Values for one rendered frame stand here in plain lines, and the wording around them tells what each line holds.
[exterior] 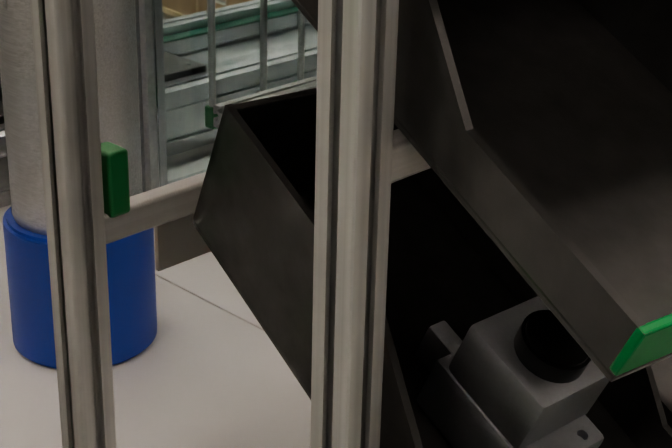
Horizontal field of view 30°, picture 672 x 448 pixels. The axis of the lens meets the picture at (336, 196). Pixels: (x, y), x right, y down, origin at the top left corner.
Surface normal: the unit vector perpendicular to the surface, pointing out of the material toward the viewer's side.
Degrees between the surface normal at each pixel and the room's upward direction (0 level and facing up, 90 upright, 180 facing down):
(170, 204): 90
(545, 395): 25
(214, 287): 0
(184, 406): 0
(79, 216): 90
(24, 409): 0
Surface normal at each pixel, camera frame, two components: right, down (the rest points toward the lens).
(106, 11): 0.69, 0.29
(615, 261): 0.27, -0.70
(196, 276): 0.02, -0.92
